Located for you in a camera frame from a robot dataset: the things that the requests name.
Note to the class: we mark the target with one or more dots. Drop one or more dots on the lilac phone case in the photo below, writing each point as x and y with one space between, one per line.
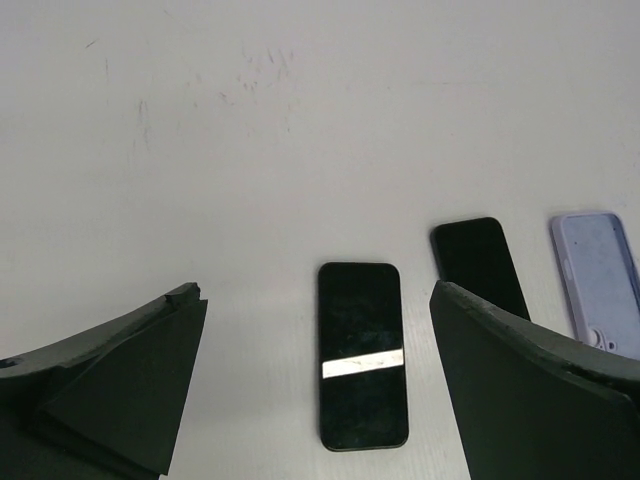
600 280

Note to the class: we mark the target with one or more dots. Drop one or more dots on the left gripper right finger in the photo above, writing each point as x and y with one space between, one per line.
530 403

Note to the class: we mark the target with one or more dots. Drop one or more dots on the black smartphone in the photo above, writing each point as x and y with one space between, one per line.
363 402

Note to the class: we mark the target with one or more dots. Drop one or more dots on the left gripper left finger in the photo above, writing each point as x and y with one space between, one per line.
106 403

